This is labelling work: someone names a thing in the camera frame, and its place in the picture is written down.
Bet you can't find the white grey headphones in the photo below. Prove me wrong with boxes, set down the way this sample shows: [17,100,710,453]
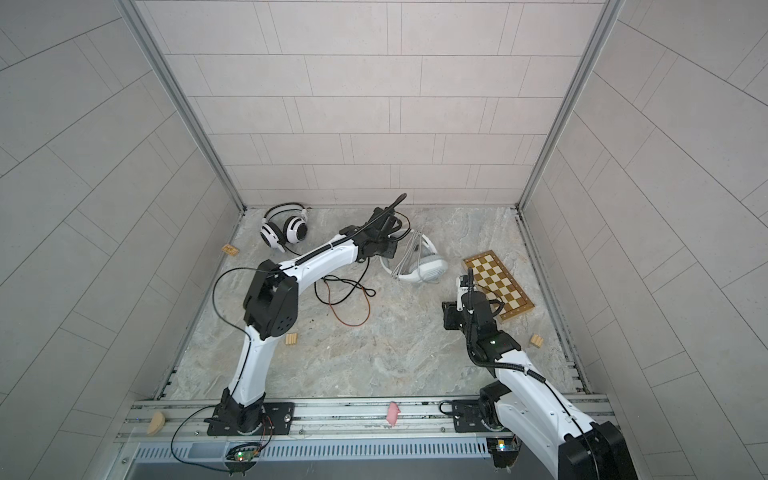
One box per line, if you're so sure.
[379,230,448,284]

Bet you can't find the black white headphones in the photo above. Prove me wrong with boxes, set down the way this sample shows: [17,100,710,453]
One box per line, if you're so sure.
[260,202,308,252]

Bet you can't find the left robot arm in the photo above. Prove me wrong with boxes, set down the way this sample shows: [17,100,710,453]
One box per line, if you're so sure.
[205,195,405,436]

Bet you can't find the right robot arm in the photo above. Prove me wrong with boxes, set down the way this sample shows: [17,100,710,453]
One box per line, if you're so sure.
[442,291,637,479]

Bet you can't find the wooden chessboard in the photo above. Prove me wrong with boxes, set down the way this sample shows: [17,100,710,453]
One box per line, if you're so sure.
[463,250,535,321]

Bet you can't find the small wooden block right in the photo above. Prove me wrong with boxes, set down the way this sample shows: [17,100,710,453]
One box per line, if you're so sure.
[529,334,544,348]

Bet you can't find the right controller board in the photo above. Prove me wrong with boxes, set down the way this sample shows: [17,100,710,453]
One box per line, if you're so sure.
[487,435,521,469]

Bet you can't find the controller board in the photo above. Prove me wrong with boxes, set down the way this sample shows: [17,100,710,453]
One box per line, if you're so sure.
[487,435,521,469]
[225,442,262,463]

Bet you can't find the left controller board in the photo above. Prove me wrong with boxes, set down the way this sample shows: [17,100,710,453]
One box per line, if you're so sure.
[225,442,262,463]

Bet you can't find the pink clip on rail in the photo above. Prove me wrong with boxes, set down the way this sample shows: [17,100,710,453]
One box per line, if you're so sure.
[386,401,401,427]

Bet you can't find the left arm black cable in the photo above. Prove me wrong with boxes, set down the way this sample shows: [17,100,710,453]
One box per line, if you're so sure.
[169,193,409,472]

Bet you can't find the wooden piece on rail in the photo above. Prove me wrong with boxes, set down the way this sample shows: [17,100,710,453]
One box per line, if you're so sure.
[146,410,166,437]

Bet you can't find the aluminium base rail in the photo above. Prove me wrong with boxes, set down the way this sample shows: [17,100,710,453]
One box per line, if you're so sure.
[117,396,455,440]

